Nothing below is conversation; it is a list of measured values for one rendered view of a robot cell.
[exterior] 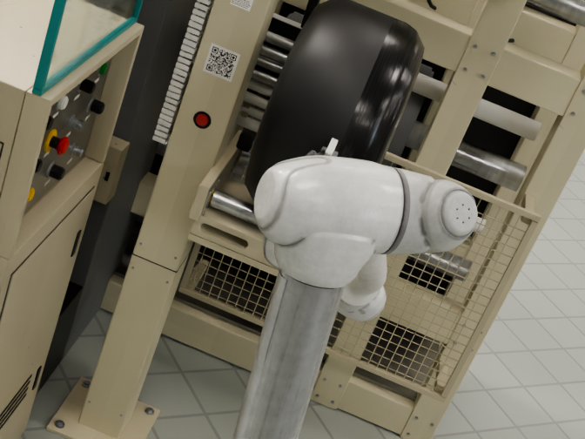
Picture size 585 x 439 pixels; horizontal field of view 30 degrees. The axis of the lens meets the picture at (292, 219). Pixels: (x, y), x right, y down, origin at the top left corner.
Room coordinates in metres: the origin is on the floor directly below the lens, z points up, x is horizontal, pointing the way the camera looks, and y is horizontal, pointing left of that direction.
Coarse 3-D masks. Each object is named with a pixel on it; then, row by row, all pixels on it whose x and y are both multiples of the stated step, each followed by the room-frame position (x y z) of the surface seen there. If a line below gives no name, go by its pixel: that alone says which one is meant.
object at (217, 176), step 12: (240, 132) 2.73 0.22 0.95; (228, 156) 2.57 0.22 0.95; (216, 168) 2.47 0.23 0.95; (228, 168) 2.59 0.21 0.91; (204, 180) 2.39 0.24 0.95; (216, 180) 2.42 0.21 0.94; (204, 192) 2.36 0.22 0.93; (192, 204) 2.36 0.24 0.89; (204, 204) 2.36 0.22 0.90; (192, 216) 2.36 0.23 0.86
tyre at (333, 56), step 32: (320, 32) 2.41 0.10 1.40; (352, 32) 2.43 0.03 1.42; (384, 32) 2.47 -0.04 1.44; (416, 32) 2.57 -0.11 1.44; (288, 64) 2.36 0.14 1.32; (320, 64) 2.34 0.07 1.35; (352, 64) 2.36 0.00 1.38; (384, 64) 2.38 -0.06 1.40; (416, 64) 2.46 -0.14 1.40; (288, 96) 2.30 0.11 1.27; (320, 96) 2.30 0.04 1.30; (352, 96) 2.31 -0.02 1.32; (384, 96) 2.33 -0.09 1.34; (288, 128) 2.27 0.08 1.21; (320, 128) 2.28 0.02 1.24; (352, 128) 2.28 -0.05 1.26; (384, 128) 2.31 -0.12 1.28; (256, 160) 2.31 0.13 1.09
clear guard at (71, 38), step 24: (72, 0) 1.90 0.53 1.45; (96, 0) 2.04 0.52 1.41; (120, 0) 2.22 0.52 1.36; (72, 24) 1.94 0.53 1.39; (96, 24) 2.09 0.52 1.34; (120, 24) 2.27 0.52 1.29; (48, 48) 1.83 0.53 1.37; (72, 48) 1.97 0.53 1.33; (96, 48) 2.12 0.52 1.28; (48, 72) 1.85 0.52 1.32
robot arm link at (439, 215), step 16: (400, 176) 1.46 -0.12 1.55; (416, 176) 1.47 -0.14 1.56; (416, 192) 1.44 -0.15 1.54; (432, 192) 1.44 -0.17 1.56; (448, 192) 1.44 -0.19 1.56; (464, 192) 1.45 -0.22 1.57; (416, 208) 1.43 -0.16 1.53; (432, 208) 1.42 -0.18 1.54; (448, 208) 1.42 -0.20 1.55; (464, 208) 1.44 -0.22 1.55; (416, 224) 1.42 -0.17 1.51; (432, 224) 1.41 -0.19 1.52; (448, 224) 1.41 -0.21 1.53; (464, 224) 1.43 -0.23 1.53; (400, 240) 1.41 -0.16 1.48; (416, 240) 1.42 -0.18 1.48; (432, 240) 1.42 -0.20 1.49; (448, 240) 1.42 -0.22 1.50; (464, 240) 1.45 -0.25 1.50
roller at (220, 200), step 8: (216, 192) 2.40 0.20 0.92; (224, 192) 2.42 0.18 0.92; (216, 200) 2.39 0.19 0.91; (224, 200) 2.40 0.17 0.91; (232, 200) 2.40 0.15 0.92; (240, 200) 2.41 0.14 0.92; (216, 208) 2.40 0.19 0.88; (224, 208) 2.39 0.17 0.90; (232, 208) 2.39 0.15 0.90; (240, 208) 2.39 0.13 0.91; (248, 208) 2.40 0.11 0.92; (240, 216) 2.39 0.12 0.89; (248, 216) 2.39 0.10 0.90; (256, 224) 2.39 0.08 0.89
